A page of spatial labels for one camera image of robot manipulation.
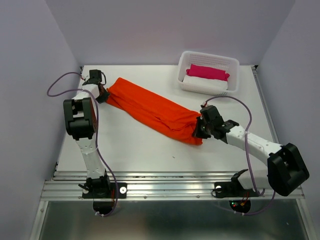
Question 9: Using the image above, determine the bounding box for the orange t shirt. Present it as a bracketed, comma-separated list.
[106, 77, 203, 146]

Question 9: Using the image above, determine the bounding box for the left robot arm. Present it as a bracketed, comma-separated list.
[63, 84, 111, 199]

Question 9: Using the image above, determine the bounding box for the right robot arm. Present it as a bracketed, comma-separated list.
[193, 116, 310, 198]

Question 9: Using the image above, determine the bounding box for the white rolled t shirt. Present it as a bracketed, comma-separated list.
[182, 75, 228, 90]

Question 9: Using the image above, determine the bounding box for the pink rolled t shirt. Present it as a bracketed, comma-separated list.
[186, 64, 230, 81]

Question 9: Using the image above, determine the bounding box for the white plastic basket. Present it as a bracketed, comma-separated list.
[177, 51, 240, 96]

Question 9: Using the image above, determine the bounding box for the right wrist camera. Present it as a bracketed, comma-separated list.
[200, 105, 224, 125]

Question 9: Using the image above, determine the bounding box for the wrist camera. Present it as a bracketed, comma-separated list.
[200, 105, 224, 125]
[82, 69, 107, 86]

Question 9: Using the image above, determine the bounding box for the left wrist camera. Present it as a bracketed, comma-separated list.
[82, 69, 107, 86]

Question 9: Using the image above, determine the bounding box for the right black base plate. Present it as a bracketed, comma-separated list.
[211, 181, 259, 199]

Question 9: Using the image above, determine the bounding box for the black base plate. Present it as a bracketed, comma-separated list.
[211, 181, 259, 199]
[81, 182, 128, 200]

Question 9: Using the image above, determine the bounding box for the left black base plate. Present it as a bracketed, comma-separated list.
[81, 182, 128, 200]

